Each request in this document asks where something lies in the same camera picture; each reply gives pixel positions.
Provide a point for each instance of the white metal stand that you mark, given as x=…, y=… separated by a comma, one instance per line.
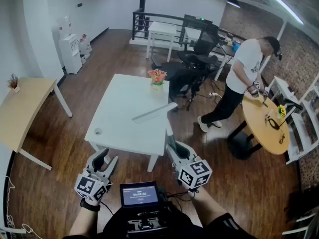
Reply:
x=301, y=226

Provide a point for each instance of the black pendant lamp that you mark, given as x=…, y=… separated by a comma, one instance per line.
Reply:
x=233, y=4

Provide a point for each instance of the black stair railing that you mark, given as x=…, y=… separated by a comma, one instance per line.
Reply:
x=139, y=21

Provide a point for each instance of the black wristband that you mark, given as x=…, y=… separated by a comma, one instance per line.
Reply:
x=89, y=205

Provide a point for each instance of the person's right forearm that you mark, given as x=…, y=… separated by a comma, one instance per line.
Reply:
x=209, y=205

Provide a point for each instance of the person's left forearm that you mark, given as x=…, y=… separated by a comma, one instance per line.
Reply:
x=83, y=220

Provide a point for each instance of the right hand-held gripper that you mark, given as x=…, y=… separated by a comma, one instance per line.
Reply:
x=194, y=173

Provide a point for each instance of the white water dispenser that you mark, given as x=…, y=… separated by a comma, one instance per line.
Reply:
x=69, y=55

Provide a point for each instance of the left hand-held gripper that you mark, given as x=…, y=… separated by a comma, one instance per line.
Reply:
x=86, y=185

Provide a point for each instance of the blue container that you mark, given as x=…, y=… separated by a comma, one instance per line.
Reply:
x=236, y=46

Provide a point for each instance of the black mesh office chair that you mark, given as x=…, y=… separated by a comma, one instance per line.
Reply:
x=202, y=48

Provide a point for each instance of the yellow flowers in small vase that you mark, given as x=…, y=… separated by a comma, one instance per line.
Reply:
x=281, y=111

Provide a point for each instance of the spare water jugs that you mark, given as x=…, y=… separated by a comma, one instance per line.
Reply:
x=84, y=45

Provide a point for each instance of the black folded chair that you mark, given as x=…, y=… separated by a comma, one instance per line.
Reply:
x=179, y=76

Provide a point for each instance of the white shelf unit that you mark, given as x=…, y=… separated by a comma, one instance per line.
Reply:
x=299, y=123

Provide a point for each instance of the clear water dispenser bottle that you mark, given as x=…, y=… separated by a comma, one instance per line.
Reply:
x=64, y=27

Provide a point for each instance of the orange flowers in white pot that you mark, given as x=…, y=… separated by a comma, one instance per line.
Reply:
x=157, y=80

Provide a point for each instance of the small white side table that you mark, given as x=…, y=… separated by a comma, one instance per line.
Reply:
x=192, y=34
x=162, y=30

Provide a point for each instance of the long linear ceiling light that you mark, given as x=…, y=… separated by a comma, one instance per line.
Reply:
x=282, y=5

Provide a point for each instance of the light wooden desk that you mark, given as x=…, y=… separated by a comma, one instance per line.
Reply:
x=22, y=108

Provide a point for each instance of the black equipment box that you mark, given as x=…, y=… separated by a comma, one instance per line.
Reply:
x=198, y=20

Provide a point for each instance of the person's black clothing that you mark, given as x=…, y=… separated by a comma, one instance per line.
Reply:
x=179, y=223

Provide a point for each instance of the dark desk with white legs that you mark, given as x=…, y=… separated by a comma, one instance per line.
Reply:
x=225, y=51

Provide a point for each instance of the wall switch panel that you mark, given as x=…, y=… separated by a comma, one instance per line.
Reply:
x=79, y=5

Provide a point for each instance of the white power strip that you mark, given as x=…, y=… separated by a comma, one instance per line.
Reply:
x=213, y=93

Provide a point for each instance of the chest-mounted screen device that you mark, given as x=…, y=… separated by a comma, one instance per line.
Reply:
x=139, y=195

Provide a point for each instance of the round wooden pedestal table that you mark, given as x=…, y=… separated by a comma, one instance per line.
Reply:
x=261, y=133

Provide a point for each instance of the dried plant in small pot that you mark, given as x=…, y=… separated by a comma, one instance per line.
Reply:
x=13, y=82

